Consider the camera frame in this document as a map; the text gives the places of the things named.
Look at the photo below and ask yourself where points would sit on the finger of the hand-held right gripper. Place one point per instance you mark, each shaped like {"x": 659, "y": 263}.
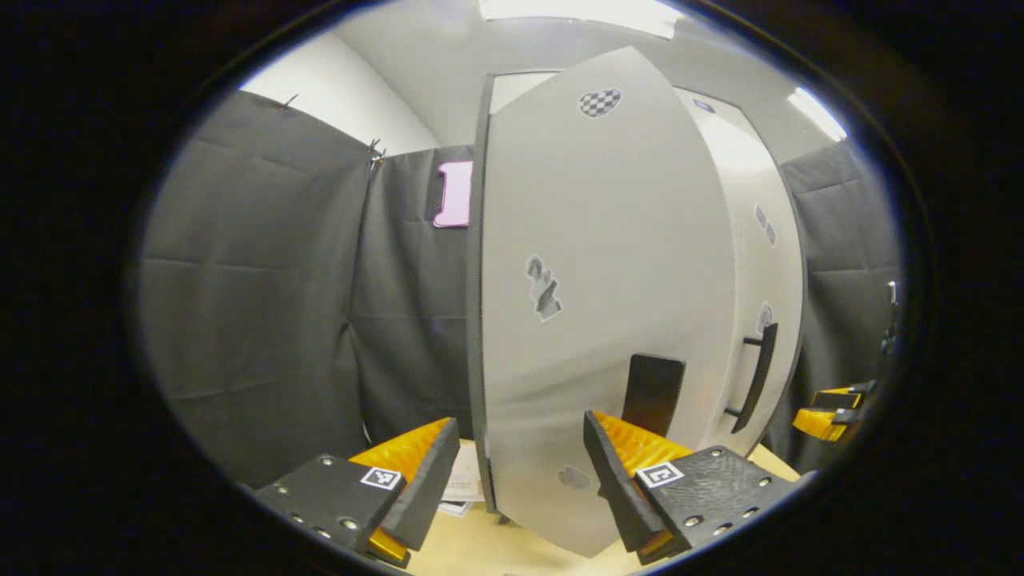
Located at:
{"x": 824, "y": 422}
{"x": 840, "y": 398}

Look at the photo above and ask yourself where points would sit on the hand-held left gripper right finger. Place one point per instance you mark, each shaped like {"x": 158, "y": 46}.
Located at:
{"x": 616, "y": 488}

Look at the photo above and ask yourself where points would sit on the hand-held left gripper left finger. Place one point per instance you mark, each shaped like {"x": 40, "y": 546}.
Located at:
{"x": 424, "y": 488}

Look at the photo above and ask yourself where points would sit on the grey shoe cabinet door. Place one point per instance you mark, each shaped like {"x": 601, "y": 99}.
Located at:
{"x": 768, "y": 264}
{"x": 608, "y": 240}

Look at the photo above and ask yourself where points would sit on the grey shoe cabinet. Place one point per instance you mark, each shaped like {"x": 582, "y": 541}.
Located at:
{"x": 520, "y": 90}

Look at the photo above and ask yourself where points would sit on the white paper stack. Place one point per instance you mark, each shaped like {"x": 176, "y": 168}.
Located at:
{"x": 466, "y": 480}

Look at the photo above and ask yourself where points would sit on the black backdrop cloth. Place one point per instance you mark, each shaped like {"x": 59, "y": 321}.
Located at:
{"x": 408, "y": 320}
{"x": 248, "y": 280}
{"x": 848, "y": 240}

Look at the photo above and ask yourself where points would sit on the ceiling light panel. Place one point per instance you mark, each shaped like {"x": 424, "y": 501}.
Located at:
{"x": 818, "y": 114}

